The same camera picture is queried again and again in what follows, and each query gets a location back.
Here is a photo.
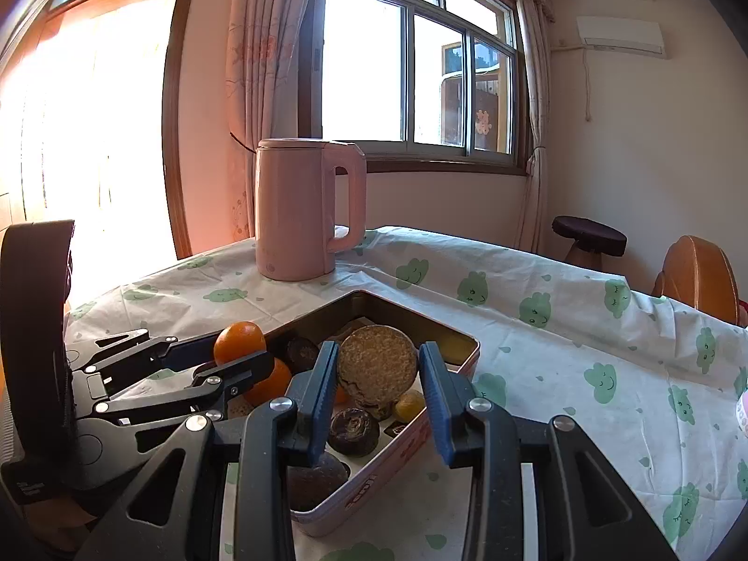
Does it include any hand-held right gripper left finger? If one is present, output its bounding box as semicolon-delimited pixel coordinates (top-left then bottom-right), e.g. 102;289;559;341
76;340;341;561

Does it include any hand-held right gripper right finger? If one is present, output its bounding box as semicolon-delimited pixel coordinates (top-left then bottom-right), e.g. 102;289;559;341
417;340;679;561

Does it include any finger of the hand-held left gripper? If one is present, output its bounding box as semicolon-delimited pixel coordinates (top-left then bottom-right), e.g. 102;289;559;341
67;330;220;389
96;351;275;422

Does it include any small yellow citrus fruit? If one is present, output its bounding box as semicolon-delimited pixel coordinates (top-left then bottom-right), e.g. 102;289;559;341
394;390;427;423

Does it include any dark wrinkled passion fruit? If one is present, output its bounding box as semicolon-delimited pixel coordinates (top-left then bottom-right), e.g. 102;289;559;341
284;336;321;375
328;407;381;458

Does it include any large rough orange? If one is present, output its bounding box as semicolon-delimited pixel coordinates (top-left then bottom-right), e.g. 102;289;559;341
242;356;293;407

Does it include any oat-topped snack cup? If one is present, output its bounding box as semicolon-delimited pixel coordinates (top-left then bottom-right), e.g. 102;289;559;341
337;325;418;422

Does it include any pink metal tin box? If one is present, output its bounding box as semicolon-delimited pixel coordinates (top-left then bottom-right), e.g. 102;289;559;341
234;289;481;539

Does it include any white cloud-print tablecloth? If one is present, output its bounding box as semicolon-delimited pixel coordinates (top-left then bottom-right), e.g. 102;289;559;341
61;225;748;561

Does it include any pink electric kettle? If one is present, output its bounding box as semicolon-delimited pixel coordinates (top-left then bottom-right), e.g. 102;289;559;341
255;138;368;282

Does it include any brown-framed balcony door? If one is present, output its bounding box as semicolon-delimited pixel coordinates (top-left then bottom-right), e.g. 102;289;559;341
0;0;205;316

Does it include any dark round stool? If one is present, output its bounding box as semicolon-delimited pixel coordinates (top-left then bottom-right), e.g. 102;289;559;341
552;215;628;273

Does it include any pink floral curtain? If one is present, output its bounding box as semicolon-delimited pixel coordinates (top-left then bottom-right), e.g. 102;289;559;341
225;0;319;243

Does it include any brown leather armchair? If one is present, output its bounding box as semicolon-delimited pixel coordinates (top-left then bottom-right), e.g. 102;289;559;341
651;235;743;328

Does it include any beige curtain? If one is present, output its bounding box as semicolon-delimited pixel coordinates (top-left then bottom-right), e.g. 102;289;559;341
514;0;553;255

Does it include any brown-framed window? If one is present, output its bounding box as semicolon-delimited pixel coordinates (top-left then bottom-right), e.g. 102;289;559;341
298;0;530;176

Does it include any white air conditioner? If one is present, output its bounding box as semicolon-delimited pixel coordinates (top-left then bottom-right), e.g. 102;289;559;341
575;15;668;60

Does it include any white air conditioner hose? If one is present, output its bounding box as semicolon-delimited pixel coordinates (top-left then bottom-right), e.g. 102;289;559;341
549;41;594;125

